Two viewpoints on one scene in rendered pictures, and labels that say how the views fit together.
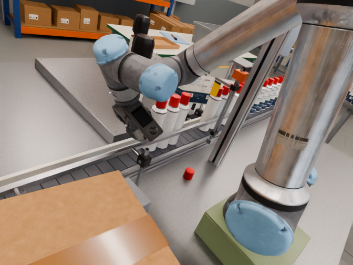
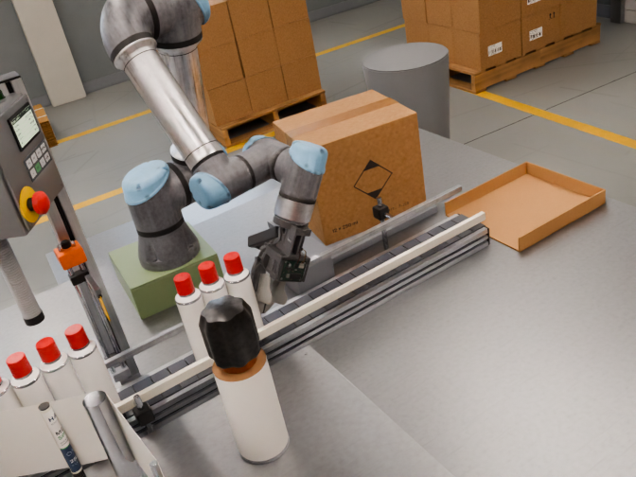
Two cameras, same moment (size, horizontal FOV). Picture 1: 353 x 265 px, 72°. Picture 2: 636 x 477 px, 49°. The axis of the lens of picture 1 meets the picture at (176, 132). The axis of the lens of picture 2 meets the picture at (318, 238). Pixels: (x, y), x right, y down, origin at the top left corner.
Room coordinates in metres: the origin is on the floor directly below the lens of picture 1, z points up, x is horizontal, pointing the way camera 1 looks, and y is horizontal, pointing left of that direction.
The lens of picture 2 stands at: (1.63, 0.81, 1.78)
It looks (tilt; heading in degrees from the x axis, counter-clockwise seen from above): 31 degrees down; 210
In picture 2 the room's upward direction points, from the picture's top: 12 degrees counter-clockwise
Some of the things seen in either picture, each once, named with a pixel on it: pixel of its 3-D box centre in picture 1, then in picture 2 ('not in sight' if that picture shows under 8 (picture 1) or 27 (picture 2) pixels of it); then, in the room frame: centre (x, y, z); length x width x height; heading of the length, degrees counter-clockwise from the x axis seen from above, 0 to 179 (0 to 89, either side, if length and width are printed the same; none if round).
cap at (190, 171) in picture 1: (188, 173); not in sight; (0.67, -0.09, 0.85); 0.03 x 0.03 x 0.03
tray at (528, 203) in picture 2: not in sight; (523, 203); (0.02, 0.51, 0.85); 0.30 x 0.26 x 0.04; 146
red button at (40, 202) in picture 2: not in sight; (38, 203); (0.92, -0.09, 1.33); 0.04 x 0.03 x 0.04; 21
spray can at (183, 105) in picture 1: (177, 119); (195, 319); (0.77, 0.01, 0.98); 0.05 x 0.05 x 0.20
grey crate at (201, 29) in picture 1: (217, 38); not in sight; (3.16, -0.08, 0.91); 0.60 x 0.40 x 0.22; 146
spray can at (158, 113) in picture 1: (155, 123); (242, 297); (0.69, 0.08, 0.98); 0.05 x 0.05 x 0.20
